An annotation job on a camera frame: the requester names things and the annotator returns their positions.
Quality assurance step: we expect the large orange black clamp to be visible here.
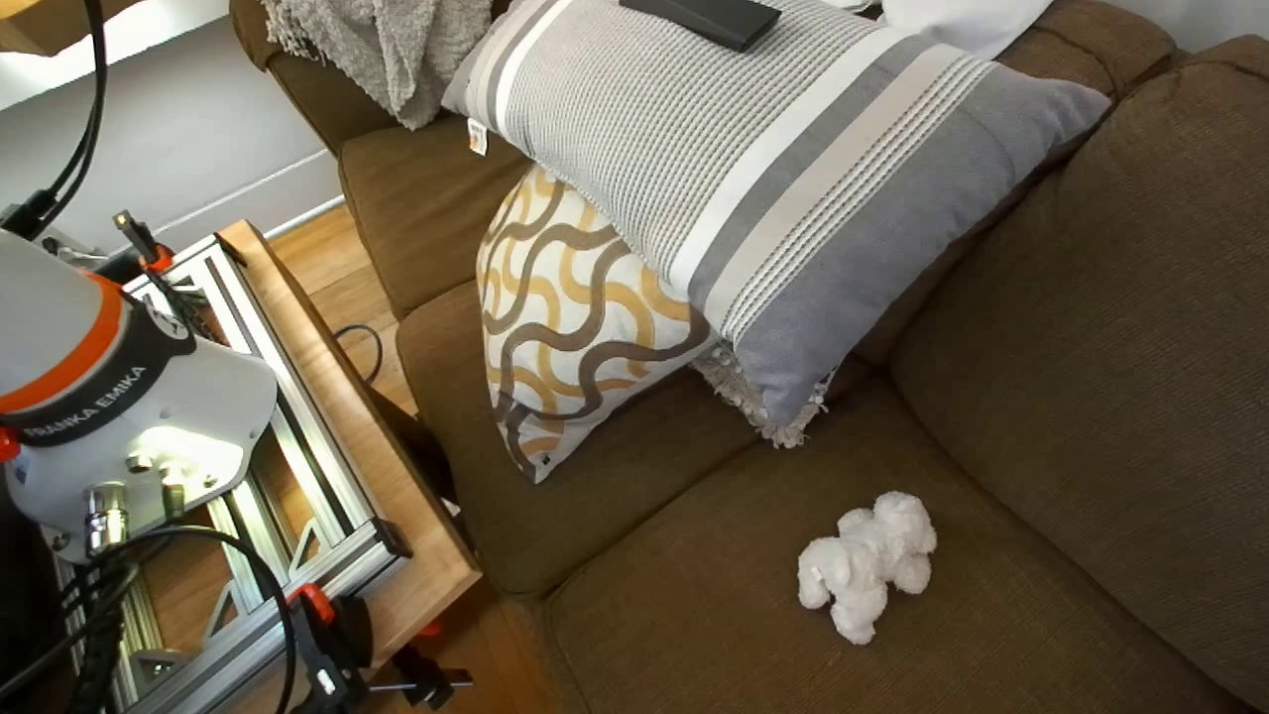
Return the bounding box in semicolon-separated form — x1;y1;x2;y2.
277;579;474;714

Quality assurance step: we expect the black floor cable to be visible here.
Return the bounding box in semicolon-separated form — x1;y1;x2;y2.
324;316;464;517

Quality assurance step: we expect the wavy patterned throw pillow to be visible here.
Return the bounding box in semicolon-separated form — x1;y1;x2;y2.
473;161;719;486

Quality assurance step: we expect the brown fabric sofa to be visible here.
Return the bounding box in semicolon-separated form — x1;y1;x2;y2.
224;0;1269;714

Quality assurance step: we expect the white plush toy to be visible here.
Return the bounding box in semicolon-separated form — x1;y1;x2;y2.
788;486;942;649

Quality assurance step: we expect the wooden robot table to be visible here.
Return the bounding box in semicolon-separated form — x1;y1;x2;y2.
123;215;487;714

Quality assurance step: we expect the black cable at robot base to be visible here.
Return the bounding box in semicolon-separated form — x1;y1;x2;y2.
0;0;116;247

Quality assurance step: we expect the cream knit blanket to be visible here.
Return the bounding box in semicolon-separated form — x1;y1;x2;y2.
254;0;497;133

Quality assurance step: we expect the grey striped rectangular pillow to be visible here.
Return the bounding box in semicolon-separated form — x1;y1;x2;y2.
439;0;1113;450

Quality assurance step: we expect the aluminium rail frame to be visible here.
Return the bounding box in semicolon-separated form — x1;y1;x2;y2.
117;234;417;714

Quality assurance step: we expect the black flat rectangular object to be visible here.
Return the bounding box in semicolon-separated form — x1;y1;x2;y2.
614;0;784;55

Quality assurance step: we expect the small orange black clamp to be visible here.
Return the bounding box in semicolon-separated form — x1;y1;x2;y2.
107;206;183;285

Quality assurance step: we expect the black cable bundle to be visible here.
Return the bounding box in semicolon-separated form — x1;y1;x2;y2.
0;518;305;714

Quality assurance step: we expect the tan wooden board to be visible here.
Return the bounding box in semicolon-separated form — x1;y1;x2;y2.
0;0;141;59

